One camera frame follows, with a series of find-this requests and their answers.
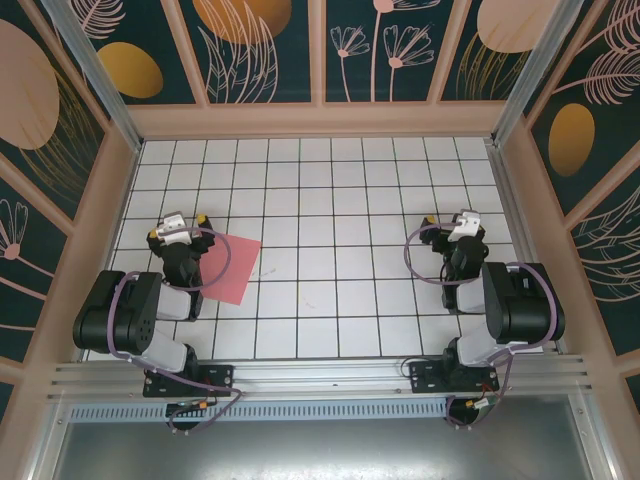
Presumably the grey slotted cable duct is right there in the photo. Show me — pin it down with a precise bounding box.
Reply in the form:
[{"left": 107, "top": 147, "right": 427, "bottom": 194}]
[{"left": 68, "top": 401, "right": 450, "bottom": 422}]

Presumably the aluminium mounting rail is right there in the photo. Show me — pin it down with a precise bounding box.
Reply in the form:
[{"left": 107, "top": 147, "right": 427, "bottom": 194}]
[{"left": 47, "top": 353, "right": 599, "bottom": 404}]

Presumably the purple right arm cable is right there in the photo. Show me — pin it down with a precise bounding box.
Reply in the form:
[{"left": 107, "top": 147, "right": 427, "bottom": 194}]
[{"left": 403, "top": 224, "right": 560, "bottom": 430}]

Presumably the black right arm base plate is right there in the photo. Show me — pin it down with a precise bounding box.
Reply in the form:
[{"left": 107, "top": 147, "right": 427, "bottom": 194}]
[{"left": 408, "top": 359, "right": 501, "bottom": 396}]

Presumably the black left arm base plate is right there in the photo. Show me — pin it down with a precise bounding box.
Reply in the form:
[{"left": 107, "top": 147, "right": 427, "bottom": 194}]
[{"left": 143, "top": 363, "right": 235, "bottom": 399}]

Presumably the aluminium frame post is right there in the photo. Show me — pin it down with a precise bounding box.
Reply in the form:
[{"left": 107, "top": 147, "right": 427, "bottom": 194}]
[
  {"left": 491, "top": 0, "right": 585, "bottom": 147},
  {"left": 39, "top": 0, "right": 145, "bottom": 153}
]

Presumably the aluminium side rail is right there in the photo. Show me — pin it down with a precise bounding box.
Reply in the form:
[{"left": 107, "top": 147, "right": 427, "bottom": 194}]
[{"left": 487, "top": 141, "right": 569, "bottom": 354}]

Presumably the small controller board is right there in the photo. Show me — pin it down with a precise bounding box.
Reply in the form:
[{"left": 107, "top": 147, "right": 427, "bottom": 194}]
[
  {"left": 447, "top": 396, "right": 502, "bottom": 427},
  {"left": 166, "top": 398, "right": 217, "bottom": 416}
]

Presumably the grey metal sheet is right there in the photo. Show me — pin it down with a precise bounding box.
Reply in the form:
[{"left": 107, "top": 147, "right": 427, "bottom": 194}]
[{"left": 29, "top": 419, "right": 619, "bottom": 480}]

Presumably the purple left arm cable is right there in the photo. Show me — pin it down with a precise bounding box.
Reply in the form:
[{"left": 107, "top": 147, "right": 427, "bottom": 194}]
[{"left": 106, "top": 225, "right": 245, "bottom": 435}]

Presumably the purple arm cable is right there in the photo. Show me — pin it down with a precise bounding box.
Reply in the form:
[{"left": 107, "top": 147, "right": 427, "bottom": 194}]
[
  {"left": 106, "top": 225, "right": 245, "bottom": 435},
  {"left": 403, "top": 224, "right": 560, "bottom": 430}
]

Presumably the pink cloth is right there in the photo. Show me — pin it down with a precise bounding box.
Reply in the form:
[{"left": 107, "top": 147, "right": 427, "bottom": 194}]
[{"left": 201, "top": 232, "right": 264, "bottom": 305}]

